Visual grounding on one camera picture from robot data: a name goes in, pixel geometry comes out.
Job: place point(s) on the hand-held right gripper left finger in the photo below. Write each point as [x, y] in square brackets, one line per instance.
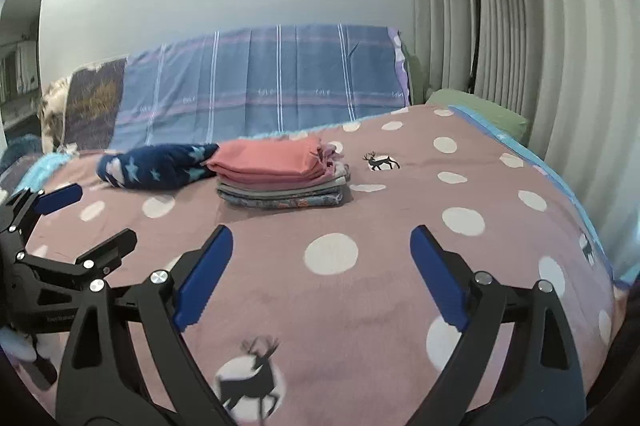
[205, 276]

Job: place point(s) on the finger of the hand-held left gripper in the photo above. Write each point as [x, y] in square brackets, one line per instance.
[60, 198]
[107, 253]

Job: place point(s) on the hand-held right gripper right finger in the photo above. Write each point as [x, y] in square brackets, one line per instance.
[440, 276]

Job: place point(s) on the coral pink garment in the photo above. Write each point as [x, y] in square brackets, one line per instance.
[270, 158]

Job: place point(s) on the teal fuzzy cloth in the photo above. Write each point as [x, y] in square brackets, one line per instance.
[20, 151]

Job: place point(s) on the pink dotted blanket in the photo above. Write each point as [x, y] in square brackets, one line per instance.
[380, 216]

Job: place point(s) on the beige plush toy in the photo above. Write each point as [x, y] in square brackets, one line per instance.
[52, 111]

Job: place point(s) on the navy star-print cloth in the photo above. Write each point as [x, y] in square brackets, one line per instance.
[150, 168]

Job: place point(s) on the dark brown patterned cushion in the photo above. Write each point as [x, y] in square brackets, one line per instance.
[92, 106]

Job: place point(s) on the folded grey garment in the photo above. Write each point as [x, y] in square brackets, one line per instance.
[280, 192]

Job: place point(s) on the folded blue patterned garment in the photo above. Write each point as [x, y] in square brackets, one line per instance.
[300, 203]

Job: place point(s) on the white shelf unit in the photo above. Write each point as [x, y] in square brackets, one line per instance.
[20, 76]

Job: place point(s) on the folded white pink garment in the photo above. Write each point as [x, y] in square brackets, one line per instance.
[340, 173]

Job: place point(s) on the green pillow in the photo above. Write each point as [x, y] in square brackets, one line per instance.
[480, 108]

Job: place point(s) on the blue striped pillow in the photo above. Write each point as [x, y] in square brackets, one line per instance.
[250, 81]

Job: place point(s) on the white pleated curtain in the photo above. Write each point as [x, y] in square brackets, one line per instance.
[550, 56]

